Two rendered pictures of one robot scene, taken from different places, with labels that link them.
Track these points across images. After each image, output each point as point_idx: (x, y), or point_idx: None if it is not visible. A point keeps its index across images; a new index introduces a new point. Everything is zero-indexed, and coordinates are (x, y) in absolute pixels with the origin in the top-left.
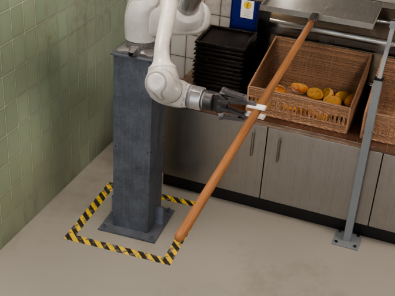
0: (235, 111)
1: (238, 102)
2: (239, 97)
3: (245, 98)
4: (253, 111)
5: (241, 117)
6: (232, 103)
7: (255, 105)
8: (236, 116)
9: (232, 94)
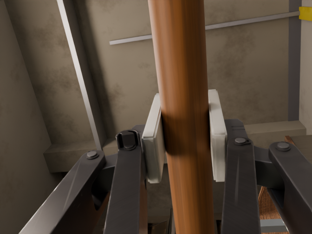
0: (224, 191)
1: (120, 179)
2: (73, 177)
3: (93, 150)
4: (157, 79)
5: (282, 195)
6: (135, 217)
7: (144, 125)
8: (290, 208)
9: (36, 224)
